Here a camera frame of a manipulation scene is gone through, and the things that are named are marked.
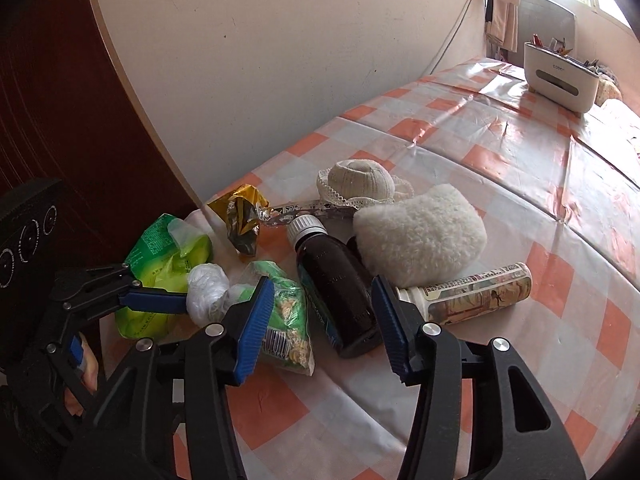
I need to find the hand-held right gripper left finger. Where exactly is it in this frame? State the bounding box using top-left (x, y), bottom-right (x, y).
top-left (57, 276), bottom-right (276, 480)

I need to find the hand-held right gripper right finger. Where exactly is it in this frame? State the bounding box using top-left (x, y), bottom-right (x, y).
top-left (370, 275), bottom-right (588, 480)

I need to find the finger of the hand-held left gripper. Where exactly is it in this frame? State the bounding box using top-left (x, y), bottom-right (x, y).
top-left (30, 305), bottom-right (108, 431)
top-left (50, 263), bottom-right (190, 322)

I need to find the green snack packet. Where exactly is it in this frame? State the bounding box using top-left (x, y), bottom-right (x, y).
top-left (227, 260), bottom-right (316, 377)

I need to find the light green wipes packet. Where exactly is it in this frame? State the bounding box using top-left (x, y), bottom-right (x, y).
top-left (115, 212), bottom-right (213, 341)

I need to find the white plastic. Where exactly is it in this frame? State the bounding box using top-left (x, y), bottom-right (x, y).
top-left (186, 262), bottom-right (231, 326)

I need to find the brown glass bottle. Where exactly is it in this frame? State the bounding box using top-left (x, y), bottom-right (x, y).
top-left (286, 214), bottom-right (383, 359)

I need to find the gold foil wrapper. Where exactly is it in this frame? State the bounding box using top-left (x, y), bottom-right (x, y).
top-left (206, 184), bottom-right (271, 256)

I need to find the person's left hand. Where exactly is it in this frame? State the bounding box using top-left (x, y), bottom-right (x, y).
top-left (80, 332), bottom-right (104, 392)

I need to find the printed can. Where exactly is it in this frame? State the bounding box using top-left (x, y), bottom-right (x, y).
top-left (395, 261), bottom-right (533, 326)

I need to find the white fluffy pad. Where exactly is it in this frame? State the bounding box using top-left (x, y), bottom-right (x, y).
top-left (352, 184), bottom-right (488, 288)

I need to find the silver printed wrapper strip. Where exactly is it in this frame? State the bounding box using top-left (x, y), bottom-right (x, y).
top-left (257, 199), bottom-right (351, 228)

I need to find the black speaker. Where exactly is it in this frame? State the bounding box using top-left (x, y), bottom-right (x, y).
top-left (0, 177), bottom-right (67, 311)

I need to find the cream knitted hat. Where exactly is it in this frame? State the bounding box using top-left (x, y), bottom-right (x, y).
top-left (316, 158), bottom-right (415, 216)

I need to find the dark red wooden door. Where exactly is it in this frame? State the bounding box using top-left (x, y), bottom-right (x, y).
top-left (0, 0), bottom-right (201, 286)

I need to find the white desk organizer box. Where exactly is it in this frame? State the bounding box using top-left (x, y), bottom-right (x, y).
top-left (522, 35), bottom-right (601, 113)

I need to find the floral fabric bundle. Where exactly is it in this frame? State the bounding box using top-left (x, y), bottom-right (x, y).
top-left (597, 62), bottom-right (623, 103)

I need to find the white hanging garment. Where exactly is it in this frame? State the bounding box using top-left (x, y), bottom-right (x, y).
top-left (482, 0), bottom-right (523, 53)

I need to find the grey appliance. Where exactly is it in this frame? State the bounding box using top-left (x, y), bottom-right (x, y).
top-left (517, 0), bottom-right (578, 51)

